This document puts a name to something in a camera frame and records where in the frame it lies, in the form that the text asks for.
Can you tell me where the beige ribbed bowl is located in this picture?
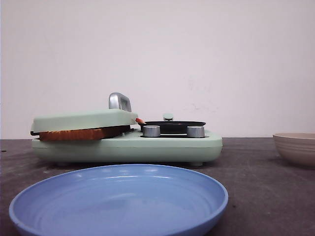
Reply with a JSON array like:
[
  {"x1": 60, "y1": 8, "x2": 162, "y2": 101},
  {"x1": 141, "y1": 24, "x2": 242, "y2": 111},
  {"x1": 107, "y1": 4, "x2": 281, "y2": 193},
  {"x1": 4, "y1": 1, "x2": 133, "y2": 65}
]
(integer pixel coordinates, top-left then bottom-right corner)
[{"x1": 273, "y1": 133, "x2": 315, "y2": 168}]

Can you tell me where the silver control knob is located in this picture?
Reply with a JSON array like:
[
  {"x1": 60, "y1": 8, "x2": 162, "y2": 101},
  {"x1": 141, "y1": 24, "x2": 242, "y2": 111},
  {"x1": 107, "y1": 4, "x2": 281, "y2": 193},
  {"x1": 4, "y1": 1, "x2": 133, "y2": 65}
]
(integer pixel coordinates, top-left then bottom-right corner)
[
  {"x1": 187, "y1": 126, "x2": 205, "y2": 138},
  {"x1": 142, "y1": 125, "x2": 160, "y2": 138}
]

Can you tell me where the silver right control knob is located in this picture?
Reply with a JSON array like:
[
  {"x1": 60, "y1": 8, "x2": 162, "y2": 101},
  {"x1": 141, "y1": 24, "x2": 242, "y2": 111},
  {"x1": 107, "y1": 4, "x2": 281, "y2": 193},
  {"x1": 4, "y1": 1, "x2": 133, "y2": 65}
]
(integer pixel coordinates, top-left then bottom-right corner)
[{"x1": 187, "y1": 126, "x2": 205, "y2": 138}]

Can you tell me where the mint green sandwich maker lid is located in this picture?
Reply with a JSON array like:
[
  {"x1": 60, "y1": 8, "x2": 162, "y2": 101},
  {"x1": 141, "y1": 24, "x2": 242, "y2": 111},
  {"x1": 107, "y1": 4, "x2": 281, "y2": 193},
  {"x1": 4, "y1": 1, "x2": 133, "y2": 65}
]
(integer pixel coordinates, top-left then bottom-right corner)
[{"x1": 30, "y1": 92, "x2": 138, "y2": 136}]

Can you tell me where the mint green breakfast maker base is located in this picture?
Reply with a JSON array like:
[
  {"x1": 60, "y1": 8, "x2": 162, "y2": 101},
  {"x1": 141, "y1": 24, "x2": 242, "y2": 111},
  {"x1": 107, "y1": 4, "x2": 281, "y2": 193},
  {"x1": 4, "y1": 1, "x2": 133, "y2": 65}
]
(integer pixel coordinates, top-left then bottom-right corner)
[{"x1": 31, "y1": 129, "x2": 223, "y2": 165}]

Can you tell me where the blue plastic plate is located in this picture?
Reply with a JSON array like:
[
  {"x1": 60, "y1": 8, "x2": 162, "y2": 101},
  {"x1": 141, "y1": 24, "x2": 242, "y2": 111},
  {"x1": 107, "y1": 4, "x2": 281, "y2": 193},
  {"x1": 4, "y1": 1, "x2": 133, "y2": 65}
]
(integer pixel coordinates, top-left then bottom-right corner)
[{"x1": 9, "y1": 164, "x2": 228, "y2": 236}]

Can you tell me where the black round frying pan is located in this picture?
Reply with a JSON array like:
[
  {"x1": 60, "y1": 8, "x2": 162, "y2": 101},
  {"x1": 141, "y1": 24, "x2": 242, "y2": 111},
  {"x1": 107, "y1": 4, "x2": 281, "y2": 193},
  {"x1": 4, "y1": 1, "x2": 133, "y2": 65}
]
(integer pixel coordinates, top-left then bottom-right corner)
[{"x1": 138, "y1": 120, "x2": 206, "y2": 134}]

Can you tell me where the silver left control knob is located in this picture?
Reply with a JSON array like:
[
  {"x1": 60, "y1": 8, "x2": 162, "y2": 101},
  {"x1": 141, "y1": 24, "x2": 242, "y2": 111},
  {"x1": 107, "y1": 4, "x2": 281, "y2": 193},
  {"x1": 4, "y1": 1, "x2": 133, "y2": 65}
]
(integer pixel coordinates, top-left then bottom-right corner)
[{"x1": 142, "y1": 125, "x2": 160, "y2": 138}]

